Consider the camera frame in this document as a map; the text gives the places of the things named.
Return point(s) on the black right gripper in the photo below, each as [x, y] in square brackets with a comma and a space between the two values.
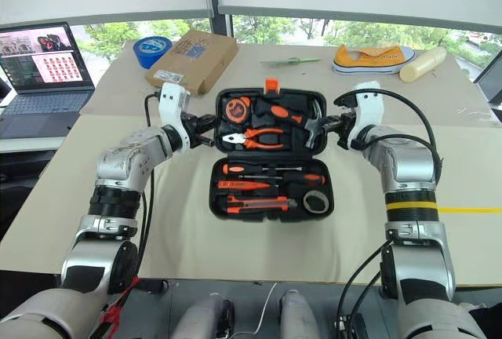
[344, 129]

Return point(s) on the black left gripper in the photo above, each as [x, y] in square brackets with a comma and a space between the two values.
[196, 129]

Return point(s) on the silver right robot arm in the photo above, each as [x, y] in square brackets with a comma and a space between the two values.
[408, 162]

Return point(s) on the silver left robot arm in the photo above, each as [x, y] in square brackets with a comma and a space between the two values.
[125, 158]

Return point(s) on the black plastic tool case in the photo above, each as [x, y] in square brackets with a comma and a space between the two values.
[274, 158]

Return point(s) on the orange black tape measure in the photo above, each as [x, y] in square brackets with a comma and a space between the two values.
[237, 110]

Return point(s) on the orange test pen screwdriver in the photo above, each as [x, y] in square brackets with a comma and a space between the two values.
[243, 185]

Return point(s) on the brown cardboard parcel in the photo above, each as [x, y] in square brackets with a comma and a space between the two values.
[196, 60]

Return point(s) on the green plastic stick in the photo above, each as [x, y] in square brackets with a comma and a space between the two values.
[290, 61]

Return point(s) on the yellow canvas shoe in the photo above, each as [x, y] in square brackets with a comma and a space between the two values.
[372, 60]

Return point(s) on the black electrical tape roll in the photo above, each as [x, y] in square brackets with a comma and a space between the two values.
[308, 203]

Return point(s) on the orange black utility knife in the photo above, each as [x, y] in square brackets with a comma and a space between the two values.
[255, 203]

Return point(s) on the blue tape roll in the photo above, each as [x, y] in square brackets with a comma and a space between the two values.
[151, 50]

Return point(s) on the cream plastic cylinder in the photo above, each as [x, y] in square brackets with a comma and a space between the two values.
[421, 65]

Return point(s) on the beige table cloth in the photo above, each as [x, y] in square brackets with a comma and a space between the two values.
[117, 237]

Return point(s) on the yellow tape strip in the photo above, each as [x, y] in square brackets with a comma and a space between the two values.
[470, 210]

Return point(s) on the open grey laptop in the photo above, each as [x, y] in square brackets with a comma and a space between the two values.
[43, 92]

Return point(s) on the grey rounded shape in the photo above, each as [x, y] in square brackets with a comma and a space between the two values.
[298, 315]
[204, 317]

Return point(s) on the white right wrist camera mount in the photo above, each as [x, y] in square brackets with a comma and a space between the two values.
[368, 107]

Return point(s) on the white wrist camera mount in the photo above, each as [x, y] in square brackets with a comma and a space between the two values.
[368, 107]
[170, 103]

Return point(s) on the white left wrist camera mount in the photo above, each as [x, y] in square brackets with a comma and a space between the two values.
[170, 103]

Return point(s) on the dark window post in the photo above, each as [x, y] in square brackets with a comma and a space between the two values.
[220, 25]

